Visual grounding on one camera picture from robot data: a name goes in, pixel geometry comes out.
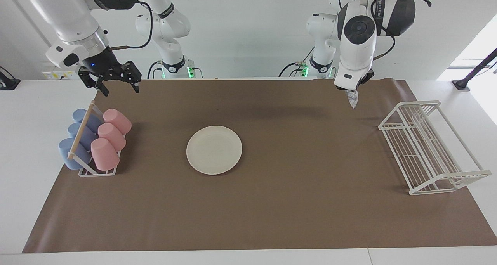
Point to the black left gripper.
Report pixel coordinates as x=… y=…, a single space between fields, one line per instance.
x=368 y=78

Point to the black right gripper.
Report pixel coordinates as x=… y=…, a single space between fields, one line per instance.
x=99 y=65

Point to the clear plastic bag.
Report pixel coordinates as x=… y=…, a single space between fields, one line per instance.
x=352 y=99

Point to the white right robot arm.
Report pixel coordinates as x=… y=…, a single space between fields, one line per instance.
x=66 y=12

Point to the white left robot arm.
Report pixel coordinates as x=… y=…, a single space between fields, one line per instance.
x=357 y=51

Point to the cream round plate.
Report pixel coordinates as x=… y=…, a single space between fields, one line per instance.
x=214 y=150

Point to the pink plastic cup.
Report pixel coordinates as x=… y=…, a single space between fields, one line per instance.
x=112 y=137
x=104 y=155
x=117 y=120

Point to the blue plastic cup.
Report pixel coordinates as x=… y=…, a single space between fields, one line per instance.
x=79 y=114
x=74 y=130
x=66 y=152

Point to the cup holder rack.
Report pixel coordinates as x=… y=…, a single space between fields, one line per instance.
x=83 y=127

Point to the black desk device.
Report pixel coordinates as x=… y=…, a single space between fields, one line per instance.
x=7 y=82

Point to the black clamp stand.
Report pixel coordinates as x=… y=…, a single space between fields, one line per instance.
x=471 y=73

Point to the brown table mat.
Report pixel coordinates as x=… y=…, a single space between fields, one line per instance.
x=291 y=210

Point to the white wall socket box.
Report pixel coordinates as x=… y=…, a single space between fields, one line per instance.
x=62 y=70

